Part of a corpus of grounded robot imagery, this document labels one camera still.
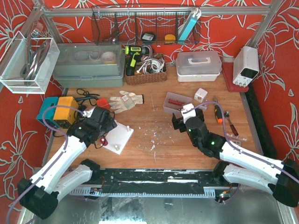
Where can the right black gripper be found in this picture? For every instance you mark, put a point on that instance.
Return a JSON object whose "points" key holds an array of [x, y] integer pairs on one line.
{"points": [[177, 122]]}

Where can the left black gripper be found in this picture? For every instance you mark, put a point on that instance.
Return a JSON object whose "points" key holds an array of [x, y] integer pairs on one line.
{"points": [[108, 124]]}

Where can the red spring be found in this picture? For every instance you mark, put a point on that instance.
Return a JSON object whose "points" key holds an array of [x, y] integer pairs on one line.
{"points": [[103, 141], [176, 102]]}

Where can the beige work glove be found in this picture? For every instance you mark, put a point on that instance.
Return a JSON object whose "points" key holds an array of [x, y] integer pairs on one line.
{"points": [[125, 102]]}

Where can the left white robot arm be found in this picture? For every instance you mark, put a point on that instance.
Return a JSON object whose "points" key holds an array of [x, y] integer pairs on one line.
{"points": [[44, 190]]}

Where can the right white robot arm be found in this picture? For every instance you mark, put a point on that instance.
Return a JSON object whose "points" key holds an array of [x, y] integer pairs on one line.
{"points": [[239, 165]]}

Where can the translucent plastic spring box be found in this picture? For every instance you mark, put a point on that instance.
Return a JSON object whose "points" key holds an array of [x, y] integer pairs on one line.
{"points": [[169, 108]]}

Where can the red cube adapter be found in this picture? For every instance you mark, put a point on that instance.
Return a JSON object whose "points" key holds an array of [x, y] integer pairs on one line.
{"points": [[103, 103]]}

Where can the white cube power adapter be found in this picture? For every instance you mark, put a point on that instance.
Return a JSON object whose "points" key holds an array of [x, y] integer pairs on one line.
{"points": [[200, 95]]}

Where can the teal and yellow device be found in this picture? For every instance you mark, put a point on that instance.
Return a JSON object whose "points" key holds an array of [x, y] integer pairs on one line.
{"points": [[58, 117]]}

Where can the small clear parts case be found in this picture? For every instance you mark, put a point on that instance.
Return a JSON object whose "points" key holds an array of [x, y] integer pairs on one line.
{"points": [[237, 139]]}

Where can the white plastic storage case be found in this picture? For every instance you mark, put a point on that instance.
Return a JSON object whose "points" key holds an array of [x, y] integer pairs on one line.
{"points": [[198, 66]]}

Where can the grey green plastic toolbox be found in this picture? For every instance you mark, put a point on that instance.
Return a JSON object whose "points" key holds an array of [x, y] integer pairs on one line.
{"points": [[87, 65]]}

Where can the red mat under supply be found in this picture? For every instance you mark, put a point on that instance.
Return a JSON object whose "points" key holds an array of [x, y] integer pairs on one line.
{"points": [[227, 70]]}

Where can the woven wicker basket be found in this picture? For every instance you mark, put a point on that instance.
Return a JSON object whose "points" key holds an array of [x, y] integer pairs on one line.
{"points": [[148, 70]]}

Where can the white bench power supply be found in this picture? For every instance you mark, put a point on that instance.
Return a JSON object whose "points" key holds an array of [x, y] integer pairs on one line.
{"points": [[246, 66]]}

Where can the yellow tape measure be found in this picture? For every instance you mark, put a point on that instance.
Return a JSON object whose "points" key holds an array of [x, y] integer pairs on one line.
{"points": [[169, 39]]}

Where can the blue white power strip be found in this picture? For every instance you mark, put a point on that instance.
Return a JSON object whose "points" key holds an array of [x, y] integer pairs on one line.
{"points": [[185, 29]]}

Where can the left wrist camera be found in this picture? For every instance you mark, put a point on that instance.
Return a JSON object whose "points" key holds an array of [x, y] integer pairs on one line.
{"points": [[88, 113]]}

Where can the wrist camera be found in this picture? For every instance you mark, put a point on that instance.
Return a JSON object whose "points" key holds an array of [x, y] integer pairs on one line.
{"points": [[187, 112], [88, 113]]}

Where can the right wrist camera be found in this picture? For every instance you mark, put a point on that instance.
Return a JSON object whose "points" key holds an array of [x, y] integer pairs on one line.
{"points": [[187, 112]]}

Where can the white peg base plate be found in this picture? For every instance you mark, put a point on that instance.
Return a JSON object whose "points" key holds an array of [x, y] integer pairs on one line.
{"points": [[118, 138]]}

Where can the orange handle screwdriver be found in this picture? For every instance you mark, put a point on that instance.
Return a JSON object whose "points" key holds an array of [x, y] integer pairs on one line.
{"points": [[218, 114]]}

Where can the red handle ratchet wrench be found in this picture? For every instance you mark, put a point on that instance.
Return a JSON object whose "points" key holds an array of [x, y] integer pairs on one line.
{"points": [[235, 132]]}

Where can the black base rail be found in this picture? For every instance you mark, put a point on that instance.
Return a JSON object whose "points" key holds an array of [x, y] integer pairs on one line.
{"points": [[153, 182]]}

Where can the yellow green cordless drill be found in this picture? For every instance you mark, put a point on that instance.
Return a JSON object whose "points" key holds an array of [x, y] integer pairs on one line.
{"points": [[135, 54]]}

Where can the clear acrylic wall bin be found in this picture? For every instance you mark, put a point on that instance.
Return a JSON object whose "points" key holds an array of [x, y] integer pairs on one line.
{"points": [[26, 67]]}

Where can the aluminium frame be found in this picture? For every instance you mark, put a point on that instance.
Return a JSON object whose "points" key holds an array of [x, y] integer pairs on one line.
{"points": [[225, 25]]}

